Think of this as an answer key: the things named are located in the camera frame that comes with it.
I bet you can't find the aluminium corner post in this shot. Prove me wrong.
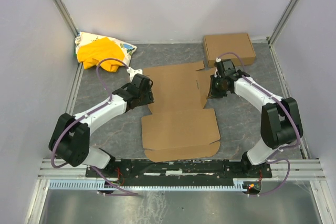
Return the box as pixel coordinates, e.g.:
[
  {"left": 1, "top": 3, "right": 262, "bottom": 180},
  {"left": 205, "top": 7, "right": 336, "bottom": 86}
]
[
  {"left": 268, "top": 0, "right": 300, "bottom": 45},
  {"left": 52, "top": 0, "right": 79, "bottom": 37}
]

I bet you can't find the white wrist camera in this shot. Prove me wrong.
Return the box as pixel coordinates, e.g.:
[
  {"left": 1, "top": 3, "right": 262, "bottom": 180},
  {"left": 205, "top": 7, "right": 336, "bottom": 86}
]
[
  {"left": 127, "top": 67, "right": 143, "bottom": 82},
  {"left": 215, "top": 57, "right": 224, "bottom": 78}
]

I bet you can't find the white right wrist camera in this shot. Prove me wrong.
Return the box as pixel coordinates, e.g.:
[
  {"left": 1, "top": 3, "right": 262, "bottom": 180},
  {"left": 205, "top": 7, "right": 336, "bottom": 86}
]
[{"left": 215, "top": 57, "right": 224, "bottom": 78}]

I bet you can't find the light blue cable duct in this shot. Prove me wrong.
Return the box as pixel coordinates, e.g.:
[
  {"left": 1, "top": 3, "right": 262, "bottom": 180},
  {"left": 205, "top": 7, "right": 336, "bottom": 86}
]
[{"left": 48, "top": 178, "right": 249, "bottom": 191}]

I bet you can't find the floral patterned cloth bag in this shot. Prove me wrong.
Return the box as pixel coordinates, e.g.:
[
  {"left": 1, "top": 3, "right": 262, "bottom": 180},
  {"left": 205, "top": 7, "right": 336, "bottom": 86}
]
[{"left": 75, "top": 32, "right": 137, "bottom": 66}]

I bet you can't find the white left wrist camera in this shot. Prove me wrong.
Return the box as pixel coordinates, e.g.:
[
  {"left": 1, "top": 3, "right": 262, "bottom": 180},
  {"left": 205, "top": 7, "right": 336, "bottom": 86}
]
[{"left": 127, "top": 67, "right": 143, "bottom": 82}]

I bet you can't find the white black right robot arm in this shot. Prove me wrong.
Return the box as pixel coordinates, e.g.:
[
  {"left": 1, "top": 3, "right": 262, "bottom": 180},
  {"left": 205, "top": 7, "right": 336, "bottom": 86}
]
[{"left": 208, "top": 58, "right": 303, "bottom": 175}]

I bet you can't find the cardboard box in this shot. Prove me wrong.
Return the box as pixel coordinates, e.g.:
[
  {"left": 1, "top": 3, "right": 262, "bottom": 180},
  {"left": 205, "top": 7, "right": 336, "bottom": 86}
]
[
  {"left": 141, "top": 61, "right": 221, "bottom": 162},
  {"left": 203, "top": 33, "right": 256, "bottom": 68}
]

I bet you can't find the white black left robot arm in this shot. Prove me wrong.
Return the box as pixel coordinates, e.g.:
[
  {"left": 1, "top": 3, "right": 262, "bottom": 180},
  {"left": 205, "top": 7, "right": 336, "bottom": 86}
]
[{"left": 48, "top": 73, "right": 154, "bottom": 169}]

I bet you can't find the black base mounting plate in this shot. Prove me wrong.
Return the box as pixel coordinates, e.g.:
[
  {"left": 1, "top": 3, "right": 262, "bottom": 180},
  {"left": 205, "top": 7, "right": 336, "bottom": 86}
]
[{"left": 85, "top": 157, "right": 273, "bottom": 180}]

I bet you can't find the folded closed cardboard box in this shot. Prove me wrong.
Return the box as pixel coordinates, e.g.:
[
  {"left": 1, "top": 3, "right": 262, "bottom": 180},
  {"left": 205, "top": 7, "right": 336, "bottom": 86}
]
[{"left": 203, "top": 33, "right": 256, "bottom": 68}]

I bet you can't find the aluminium frame rail front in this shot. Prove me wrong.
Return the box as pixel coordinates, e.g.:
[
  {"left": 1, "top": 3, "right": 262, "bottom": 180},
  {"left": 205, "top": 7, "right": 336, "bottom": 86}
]
[{"left": 37, "top": 159, "right": 326, "bottom": 181}]

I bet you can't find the right aluminium corner post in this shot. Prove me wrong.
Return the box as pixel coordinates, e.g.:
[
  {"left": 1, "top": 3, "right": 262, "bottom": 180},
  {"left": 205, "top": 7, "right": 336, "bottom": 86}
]
[{"left": 268, "top": 0, "right": 300, "bottom": 45}]

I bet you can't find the yellow cloth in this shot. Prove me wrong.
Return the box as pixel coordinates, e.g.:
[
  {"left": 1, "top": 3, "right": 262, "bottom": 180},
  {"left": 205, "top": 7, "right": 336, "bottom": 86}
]
[{"left": 77, "top": 38, "right": 128, "bottom": 72}]

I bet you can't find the left aluminium corner post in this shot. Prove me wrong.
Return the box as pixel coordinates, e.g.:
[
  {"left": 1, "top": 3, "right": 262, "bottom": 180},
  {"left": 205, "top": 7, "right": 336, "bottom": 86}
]
[{"left": 52, "top": 0, "right": 79, "bottom": 37}]

